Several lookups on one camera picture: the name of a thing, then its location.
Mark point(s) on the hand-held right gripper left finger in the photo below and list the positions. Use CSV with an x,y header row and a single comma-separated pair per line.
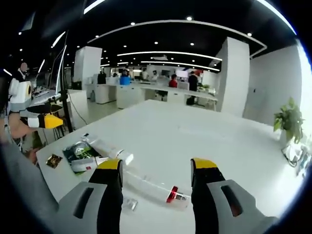
x,y
107,195

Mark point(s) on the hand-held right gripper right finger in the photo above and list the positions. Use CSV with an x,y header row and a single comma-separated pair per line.
x,y
207,195

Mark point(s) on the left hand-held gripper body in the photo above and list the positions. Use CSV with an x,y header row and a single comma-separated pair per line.
x,y
20,93

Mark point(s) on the white red-label skincare tube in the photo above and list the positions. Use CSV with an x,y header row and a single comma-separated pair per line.
x,y
84,165

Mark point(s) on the small dark square sachet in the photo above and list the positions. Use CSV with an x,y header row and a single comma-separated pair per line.
x,y
54,161

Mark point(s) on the green skincare sachet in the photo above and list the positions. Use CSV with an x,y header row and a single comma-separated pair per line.
x,y
79,151

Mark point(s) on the long white skincare tube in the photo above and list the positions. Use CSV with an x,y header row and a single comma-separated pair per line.
x,y
107,150

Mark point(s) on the clear red-cap skincare bottle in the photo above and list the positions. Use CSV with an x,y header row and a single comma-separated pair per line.
x,y
156,187

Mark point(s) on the person's left hand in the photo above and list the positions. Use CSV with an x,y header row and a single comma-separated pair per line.
x,y
19,128

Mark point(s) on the black tripod stand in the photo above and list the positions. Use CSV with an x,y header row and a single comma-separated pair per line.
x,y
65,102

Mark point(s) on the water jug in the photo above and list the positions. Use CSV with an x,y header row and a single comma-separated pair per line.
x,y
92,96

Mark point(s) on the person's grey clothing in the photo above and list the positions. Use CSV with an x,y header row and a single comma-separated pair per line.
x,y
26,190

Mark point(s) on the white office counter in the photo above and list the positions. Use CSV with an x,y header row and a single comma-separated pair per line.
x,y
126,95

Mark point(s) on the green potted plant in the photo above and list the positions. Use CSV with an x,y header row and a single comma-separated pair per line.
x,y
288,119

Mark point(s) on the computer monitor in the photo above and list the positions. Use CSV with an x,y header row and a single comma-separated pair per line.
x,y
181,73

